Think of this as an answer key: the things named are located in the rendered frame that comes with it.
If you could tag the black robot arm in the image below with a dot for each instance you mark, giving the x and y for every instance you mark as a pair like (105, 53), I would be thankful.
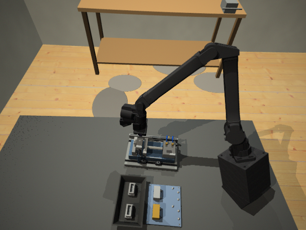
(241, 149)

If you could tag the yellow block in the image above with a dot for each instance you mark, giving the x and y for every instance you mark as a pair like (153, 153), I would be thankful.
(156, 210)

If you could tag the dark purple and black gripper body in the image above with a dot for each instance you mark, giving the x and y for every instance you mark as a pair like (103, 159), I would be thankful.
(143, 128)

